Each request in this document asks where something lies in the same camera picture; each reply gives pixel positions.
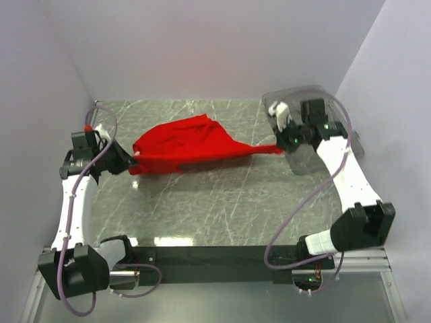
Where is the red t shirt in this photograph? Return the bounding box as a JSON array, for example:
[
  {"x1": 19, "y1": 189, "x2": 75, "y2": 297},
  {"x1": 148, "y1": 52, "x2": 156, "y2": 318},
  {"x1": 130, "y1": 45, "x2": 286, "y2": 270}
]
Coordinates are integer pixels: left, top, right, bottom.
[{"x1": 129, "y1": 114, "x2": 283, "y2": 175}]

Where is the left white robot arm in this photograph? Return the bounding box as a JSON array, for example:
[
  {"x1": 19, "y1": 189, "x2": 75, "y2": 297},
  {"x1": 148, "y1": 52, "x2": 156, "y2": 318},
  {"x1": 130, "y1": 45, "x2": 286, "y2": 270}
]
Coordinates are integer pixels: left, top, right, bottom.
[{"x1": 38, "y1": 126, "x2": 137, "y2": 299}]

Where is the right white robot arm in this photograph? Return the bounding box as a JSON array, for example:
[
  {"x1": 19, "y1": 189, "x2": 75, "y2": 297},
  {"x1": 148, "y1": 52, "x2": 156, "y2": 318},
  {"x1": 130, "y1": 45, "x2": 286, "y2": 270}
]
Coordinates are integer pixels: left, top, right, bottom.
[{"x1": 268, "y1": 98, "x2": 395, "y2": 268}]

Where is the clear plastic bin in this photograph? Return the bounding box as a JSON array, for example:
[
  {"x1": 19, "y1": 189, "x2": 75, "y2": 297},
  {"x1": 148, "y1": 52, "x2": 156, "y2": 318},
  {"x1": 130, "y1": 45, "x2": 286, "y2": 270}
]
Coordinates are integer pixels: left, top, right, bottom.
[{"x1": 261, "y1": 85, "x2": 347, "y2": 176}]

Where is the black base crossbar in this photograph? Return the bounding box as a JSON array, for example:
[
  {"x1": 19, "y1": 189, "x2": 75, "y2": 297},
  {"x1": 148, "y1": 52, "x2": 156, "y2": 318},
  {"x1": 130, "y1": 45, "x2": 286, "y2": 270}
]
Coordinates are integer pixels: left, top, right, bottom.
[{"x1": 134, "y1": 245, "x2": 336, "y2": 287}]

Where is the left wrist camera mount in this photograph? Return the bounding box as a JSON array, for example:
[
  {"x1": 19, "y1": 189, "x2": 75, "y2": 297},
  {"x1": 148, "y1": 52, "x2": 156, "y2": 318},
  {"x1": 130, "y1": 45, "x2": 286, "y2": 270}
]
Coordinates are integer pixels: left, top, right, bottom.
[{"x1": 84, "y1": 124, "x2": 111, "y2": 140}]

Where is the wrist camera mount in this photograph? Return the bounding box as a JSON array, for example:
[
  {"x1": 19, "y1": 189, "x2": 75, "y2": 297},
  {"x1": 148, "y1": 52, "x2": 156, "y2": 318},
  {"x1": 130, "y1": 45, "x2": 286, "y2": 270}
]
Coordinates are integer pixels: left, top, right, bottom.
[
  {"x1": 268, "y1": 101, "x2": 293, "y2": 132},
  {"x1": 84, "y1": 124, "x2": 111, "y2": 140}
]

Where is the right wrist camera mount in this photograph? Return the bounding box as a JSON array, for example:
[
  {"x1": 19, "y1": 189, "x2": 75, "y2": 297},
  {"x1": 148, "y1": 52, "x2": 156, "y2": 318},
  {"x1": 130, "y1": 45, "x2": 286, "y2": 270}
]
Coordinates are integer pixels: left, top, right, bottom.
[{"x1": 268, "y1": 101, "x2": 293, "y2": 132}]

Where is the aluminium rail frame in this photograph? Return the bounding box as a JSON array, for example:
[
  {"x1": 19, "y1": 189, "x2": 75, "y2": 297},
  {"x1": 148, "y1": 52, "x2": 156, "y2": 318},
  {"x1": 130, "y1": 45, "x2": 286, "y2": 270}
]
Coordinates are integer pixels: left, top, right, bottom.
[{"x1": 20, "y1": 100, "x2": 408, "y2": 323}]

